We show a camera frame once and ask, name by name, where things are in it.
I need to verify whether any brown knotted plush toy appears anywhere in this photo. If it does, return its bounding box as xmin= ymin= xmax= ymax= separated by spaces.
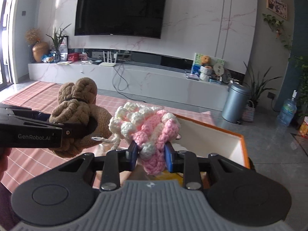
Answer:
xmin=49 ymin=77 xmax=112 ymax=158

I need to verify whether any pink white crochet item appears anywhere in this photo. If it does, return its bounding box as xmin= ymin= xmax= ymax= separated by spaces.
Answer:
xmin=92 ymin=102 xmax=181 ymax=176

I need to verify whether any pink checkered tablecloth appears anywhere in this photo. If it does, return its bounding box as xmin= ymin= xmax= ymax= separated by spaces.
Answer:
xmin=1 ymin=81 xmax=214 ymax=192

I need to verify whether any red box on console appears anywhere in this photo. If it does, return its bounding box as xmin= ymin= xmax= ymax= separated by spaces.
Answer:
xmin=67 ymin=53 xmax=79 ymax=62

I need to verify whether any gold acorn vase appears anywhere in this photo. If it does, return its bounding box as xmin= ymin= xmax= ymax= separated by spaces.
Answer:
xmin=32 ymin=41 xmax=49 ymax=63

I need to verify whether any orange cardboard box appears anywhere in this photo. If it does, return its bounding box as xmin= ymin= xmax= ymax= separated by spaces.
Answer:
xmin=153 ymin=113 xmax=251 ymax=189

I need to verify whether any white wifi router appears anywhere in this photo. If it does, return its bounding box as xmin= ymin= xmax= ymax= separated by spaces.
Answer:
xmin=99 ymin=51 xmax=117 ymax=67

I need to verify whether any green plant in glass vase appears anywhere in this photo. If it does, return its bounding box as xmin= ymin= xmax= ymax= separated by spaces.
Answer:
xmin=46 ymin=23 xmax=71 ymax=63

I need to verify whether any woven basket on floor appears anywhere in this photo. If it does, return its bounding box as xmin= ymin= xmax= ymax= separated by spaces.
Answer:
xmin=242 ymin=100 xmax=255 ymax=122

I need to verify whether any colourful gift box on floor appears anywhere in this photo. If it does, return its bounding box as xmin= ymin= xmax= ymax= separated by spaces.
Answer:
xmin=299 ymin=116 xmax=308 ymax=139

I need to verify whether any grey metal trash bin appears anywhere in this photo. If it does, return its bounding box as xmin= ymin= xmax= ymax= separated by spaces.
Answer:
xmin=222 ymin=84 xmax=251 ymax=123

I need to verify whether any blue water jug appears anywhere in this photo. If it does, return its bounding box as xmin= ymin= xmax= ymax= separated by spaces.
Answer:
xmin=277 ymin=90 xmax=297 ymax=127

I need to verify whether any tall floor plant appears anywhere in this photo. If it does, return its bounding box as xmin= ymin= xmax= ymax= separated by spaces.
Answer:
xmin=243 ymin=62 xmax=282 ymax=108

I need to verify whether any white marble tv console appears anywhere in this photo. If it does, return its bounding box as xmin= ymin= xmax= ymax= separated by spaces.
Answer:
xmin=28 ymin=62 xmax=228 ymax=110

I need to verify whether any teddy bear on stand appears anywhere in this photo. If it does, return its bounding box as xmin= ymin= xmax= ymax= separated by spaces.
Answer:
xmin=199 ymin=55 xmax=213 ymax=81

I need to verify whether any trailing plant on cabinet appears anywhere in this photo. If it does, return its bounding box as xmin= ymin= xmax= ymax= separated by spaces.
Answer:
xmin=289 ymin=56 xmax=308 ymax=117

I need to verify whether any hanging vine plant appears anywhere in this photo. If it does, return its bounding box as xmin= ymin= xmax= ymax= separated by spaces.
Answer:
xmin=262 ymin=13 xmax=293 ymax=52

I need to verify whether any black power cable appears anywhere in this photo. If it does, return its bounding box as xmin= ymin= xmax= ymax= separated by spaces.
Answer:
xmin=112 ymin=65 xmax=147 ymax=103

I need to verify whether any black wall television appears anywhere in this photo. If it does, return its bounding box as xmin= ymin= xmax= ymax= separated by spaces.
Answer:
xmin=75 ymin=0 xmax=166 ymax=39

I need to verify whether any framed wall picture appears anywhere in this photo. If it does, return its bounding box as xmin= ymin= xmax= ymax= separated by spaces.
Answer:
xmin=266 ymin=0 xmax=288 ymax=20

